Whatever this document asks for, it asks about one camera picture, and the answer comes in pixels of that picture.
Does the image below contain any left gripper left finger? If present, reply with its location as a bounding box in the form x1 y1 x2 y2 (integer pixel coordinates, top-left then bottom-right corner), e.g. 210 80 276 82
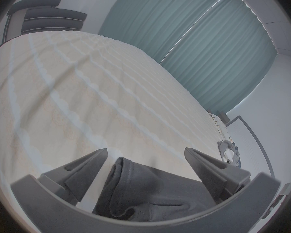
40 148 108 201

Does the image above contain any black T-shirt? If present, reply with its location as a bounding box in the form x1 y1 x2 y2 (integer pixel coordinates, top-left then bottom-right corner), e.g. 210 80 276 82
92 157 218 223

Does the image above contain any bed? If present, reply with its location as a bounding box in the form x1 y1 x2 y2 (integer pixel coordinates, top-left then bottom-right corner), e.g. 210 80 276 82
0 31 273 213

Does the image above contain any blue-green curtain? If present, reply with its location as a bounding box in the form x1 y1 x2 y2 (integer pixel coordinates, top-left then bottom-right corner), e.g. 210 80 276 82
160 0 278 114
97 0 230 65

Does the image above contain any black chest of drawers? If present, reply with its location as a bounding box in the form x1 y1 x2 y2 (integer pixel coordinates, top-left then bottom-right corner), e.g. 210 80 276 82
21 7 88 34

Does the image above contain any white printed pillow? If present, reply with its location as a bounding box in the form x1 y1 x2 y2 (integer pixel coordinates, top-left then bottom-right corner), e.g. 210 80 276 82
209 113 233 143

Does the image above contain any grey bedside table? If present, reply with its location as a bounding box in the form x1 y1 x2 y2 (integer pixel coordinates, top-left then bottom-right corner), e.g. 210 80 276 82
207 109 230 124

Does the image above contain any black dressing table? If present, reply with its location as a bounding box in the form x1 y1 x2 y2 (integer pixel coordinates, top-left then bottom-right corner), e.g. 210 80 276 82
4 0 63 42

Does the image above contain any pile of clothes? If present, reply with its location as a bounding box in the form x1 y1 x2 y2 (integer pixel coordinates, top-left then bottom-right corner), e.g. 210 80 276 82
217 140 242 168

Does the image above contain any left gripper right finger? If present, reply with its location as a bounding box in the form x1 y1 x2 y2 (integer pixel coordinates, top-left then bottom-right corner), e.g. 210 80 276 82
184 148 251 204

